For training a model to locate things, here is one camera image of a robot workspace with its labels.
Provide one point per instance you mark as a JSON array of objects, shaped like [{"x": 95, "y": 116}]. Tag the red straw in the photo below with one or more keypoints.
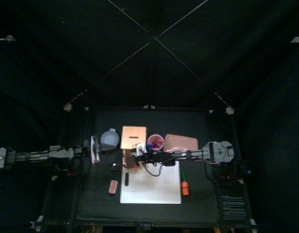
[{"x": 154, "y": 141}]

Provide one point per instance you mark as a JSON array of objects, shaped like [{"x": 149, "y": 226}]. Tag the small dark round toy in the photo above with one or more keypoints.
[{"x": 115, "y": 166}]

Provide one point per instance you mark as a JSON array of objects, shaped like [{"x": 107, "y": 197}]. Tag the black panel with white print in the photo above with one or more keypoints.
[{"x": 234, "y": 207}]

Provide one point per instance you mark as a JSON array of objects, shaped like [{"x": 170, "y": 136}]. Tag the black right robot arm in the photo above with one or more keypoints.
[{"x": 220, "y": 151}]

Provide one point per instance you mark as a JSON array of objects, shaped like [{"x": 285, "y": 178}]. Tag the black segmented toy sushi roll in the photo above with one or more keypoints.
[{"x": 131, "y": 161}]

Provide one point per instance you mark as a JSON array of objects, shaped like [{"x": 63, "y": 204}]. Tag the grey frame corner bracket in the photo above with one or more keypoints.
[
  {"x": 8, "y": 38},
  {"x": 149, "y": 106},
  {"x": 253, "y": 223},
  {"x": 67, "y": 106},
  {"x": 38, "y": 220},
  {"x": 297, "y": 40},
  {"x": 230, "y": 109}
]

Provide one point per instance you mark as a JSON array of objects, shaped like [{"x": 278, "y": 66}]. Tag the translucent bluish measuring jug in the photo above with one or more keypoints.
[{"x": 110, "y": 138}]

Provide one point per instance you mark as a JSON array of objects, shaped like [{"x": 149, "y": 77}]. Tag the pink toy sushi piece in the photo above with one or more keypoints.
[{"x": 114, "y": 187}]

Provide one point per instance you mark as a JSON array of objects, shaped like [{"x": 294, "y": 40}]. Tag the white pink long flat utensil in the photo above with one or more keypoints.
[{"x": 96, "y": 141}]

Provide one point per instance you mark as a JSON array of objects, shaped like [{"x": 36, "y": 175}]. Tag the orange toy carrot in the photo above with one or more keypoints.
[{"x": 185, "y": 186}]

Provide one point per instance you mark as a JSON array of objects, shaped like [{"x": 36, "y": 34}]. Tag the pink rectangular plate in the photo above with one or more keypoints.
[{"x": 182, "y": 142}]

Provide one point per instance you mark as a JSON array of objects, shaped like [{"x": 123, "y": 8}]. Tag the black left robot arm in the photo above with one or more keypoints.
[{"x": 34, "y": 156}]

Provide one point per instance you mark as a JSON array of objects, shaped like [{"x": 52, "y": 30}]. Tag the wooden box with slot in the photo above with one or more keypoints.
[{"x": 134, "y": 136}]

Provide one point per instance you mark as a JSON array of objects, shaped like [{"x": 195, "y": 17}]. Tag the small blue toy piece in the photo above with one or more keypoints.
[{"x": 158, "y": 146}]

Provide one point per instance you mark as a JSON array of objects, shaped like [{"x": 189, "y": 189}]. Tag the red plastic cup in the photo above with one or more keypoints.
[{"x": 155, "y": 142}]

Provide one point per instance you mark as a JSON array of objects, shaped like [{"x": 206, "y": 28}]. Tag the white cutting board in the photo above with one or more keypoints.
[{"x": 157, "y": 188}]

